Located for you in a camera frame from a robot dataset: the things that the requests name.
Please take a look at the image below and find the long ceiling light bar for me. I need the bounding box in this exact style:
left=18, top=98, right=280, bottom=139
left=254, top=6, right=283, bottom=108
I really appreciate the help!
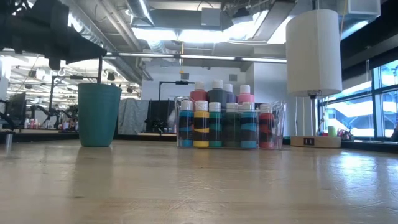
left=102, top=51, right=287, bottom=64

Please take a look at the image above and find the small teal green paint bottle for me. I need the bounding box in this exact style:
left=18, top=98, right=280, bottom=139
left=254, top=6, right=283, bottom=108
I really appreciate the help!
left=208, top=101, right=223, bottom=148

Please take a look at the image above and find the small dark green paint bottle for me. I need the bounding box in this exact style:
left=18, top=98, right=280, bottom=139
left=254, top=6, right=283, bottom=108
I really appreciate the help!
left=222, top=102, right=241, bottom=149

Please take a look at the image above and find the small blue paint bottle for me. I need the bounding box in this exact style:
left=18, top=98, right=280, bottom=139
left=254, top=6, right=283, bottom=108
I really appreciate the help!
left=239, top=102, right=259, bottom=150

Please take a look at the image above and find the black framed window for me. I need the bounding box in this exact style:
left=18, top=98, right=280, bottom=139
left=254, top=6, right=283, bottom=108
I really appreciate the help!
left=317, top=58, right=398, bottom=140

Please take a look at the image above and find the small golden yellow paint bottle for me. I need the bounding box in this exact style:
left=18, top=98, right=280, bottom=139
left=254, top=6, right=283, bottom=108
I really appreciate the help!
left=193, top=100, right=210, bottom=149

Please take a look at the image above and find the silver ceiling duct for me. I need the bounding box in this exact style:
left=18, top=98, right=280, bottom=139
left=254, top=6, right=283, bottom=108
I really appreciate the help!
left=62, top=0, right=154, bottom=82

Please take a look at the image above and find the teal plastic cup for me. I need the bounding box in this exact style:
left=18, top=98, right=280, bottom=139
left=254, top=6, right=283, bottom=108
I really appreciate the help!
left=77, top=82, right=123, bottom=148

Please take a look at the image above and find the tall salmon pink paint bottle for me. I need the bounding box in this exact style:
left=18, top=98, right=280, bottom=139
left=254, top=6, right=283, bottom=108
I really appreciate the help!
left=190, top=81, right=208, bottom=103

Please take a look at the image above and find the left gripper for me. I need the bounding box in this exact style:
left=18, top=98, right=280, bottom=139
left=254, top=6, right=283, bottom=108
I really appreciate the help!
left=0, top=0, right=108, bottom=71

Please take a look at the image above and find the tall pink apple-label bottle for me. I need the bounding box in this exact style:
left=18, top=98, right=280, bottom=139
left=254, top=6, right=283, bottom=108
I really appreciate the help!
left=236, top=84, right=256, bottom=105

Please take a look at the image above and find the small orange red paint bottle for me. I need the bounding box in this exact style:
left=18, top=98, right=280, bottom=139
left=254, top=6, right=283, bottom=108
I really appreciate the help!
left=258, top=103, right=276, bottom=150

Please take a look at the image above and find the black background station frame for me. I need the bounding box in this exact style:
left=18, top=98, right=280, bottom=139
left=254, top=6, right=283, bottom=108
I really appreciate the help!
left=158, top=80, right=197, bottom=102

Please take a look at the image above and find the clear plastic bin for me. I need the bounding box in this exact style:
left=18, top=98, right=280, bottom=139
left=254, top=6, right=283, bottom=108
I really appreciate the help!
left=174, top=96, right=287, bottom=151

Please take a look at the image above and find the grey ceiling box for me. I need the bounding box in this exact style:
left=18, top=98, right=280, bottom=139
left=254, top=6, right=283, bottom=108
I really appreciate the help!
left=201, top=7, right=231, bottom=27

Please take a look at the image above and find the white shade table lamp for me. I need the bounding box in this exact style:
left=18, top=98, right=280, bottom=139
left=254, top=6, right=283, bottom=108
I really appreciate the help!
left=285, top=9, right=343, bottom=149

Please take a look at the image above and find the tall grey paint bottle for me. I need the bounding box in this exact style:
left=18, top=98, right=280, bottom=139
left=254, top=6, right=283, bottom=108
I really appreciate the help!
left=207, top=79, right=228, bottom=105

